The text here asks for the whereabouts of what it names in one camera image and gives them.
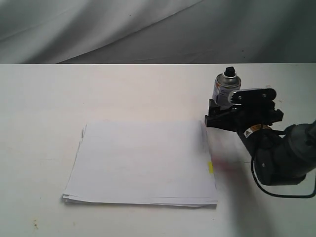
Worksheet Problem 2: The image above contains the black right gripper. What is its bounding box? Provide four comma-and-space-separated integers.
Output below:
204, 99, 284, 146

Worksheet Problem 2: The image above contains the white spray paint can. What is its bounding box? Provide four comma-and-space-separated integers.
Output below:
212, 66, 241, 109

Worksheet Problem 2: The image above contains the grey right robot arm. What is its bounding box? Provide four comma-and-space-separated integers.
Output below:
205, 100, 316, 186

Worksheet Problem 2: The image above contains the yellow sticky tab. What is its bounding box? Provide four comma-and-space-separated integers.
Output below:
208, 161, 214, 173

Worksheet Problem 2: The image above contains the white paper stack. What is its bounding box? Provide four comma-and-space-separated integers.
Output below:
62, 120, 218, 207

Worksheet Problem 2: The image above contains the white backdrop cloth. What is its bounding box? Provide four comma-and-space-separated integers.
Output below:
0, 0, 316, 64

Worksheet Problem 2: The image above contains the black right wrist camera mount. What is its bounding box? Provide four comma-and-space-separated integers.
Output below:
228, 88, 277, 105

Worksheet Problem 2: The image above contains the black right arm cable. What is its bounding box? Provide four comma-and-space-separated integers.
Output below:
250, 160, 316, 199

